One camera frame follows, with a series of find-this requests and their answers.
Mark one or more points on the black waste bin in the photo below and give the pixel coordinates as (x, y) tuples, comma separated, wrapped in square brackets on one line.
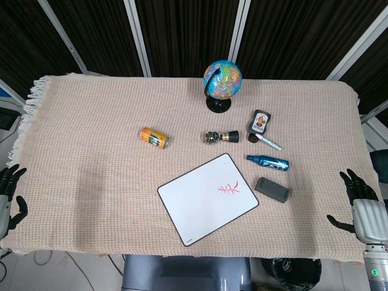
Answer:
[(291, 274)]

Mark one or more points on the orange drink can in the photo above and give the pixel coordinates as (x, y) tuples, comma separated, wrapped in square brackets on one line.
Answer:
[(153, 138)]

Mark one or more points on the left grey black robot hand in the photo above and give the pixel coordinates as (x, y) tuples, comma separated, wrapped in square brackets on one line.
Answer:
[(4, 209)]

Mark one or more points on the grey whiteboard eraser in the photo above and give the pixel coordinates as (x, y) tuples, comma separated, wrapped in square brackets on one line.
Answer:
[(271, 189)]

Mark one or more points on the dark squeeze sauce bottle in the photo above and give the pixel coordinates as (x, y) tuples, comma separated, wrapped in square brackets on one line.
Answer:
[(260, 121)]

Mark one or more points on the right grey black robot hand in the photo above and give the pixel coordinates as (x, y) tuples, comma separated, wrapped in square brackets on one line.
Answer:
[(369, 218)]

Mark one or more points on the white marker pen red tip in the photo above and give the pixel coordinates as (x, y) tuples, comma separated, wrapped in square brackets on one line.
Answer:
[(269, 143)]

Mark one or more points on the glass pepper grinder black cap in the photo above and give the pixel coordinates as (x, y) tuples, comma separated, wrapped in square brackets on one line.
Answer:
[(219, 136)]

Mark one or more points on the blue-grey robot torso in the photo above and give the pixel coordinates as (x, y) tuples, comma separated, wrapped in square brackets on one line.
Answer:
[(185, 274)]

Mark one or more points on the beige woven tablecloth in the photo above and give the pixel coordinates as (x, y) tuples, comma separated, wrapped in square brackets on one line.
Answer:
[(91, 182)]

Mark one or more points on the aluminium frame post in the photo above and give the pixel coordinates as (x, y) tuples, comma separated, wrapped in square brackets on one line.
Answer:
[(239, 30), (138, 36), (357, 45), (65, 38)]

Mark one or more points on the blue spray bottle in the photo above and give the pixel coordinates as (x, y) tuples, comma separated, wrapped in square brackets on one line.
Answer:
[(269, 162)]

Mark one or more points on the blue desk globe black stand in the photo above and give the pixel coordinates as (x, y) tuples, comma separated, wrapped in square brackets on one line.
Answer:
[(224, 78)]

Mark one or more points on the white board with black rim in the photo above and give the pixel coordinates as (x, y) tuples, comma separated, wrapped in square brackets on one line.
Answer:
[(200, 200)]

